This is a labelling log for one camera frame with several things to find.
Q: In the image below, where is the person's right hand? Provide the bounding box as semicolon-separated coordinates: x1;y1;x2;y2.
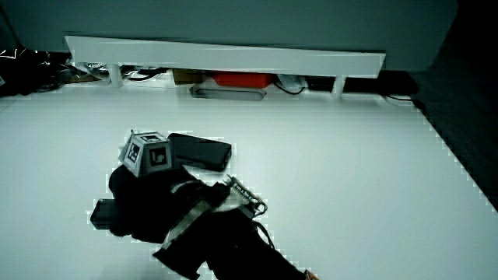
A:
107;130;269;245

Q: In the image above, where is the black charger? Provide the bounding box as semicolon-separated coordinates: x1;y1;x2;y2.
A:
89;198;118;232

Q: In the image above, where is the black smartphone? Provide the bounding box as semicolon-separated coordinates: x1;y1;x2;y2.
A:
167;132;233;173

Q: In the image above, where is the brown cardboard box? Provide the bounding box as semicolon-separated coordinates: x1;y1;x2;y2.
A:
172;68;205;86

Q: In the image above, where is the grey flat device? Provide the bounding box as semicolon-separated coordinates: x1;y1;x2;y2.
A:
189;84;268;102

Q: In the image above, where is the orange box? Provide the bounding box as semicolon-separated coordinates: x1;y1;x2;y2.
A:
212;71;275;89

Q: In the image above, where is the white desk shelf riser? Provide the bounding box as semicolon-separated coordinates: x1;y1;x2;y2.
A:
64;35;387;98

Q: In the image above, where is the black plastic bag pile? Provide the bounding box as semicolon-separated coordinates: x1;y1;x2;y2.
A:
0;47;73;97

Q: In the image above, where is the white crumpled bag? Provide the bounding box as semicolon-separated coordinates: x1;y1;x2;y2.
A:
277;74;309;93

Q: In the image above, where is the black power cable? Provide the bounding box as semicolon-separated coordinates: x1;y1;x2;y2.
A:
382;94;426;111

